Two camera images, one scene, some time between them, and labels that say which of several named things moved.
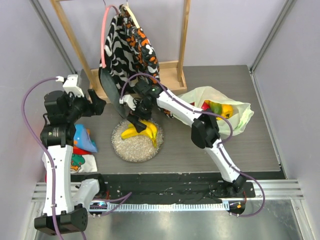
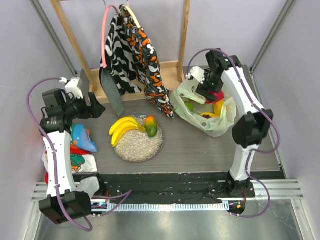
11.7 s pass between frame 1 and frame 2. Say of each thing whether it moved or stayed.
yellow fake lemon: moved
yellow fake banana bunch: moved
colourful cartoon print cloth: stayed
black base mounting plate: stayed
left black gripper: stayed
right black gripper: moved
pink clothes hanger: stayed
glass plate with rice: stayed
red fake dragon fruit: moved
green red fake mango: moved
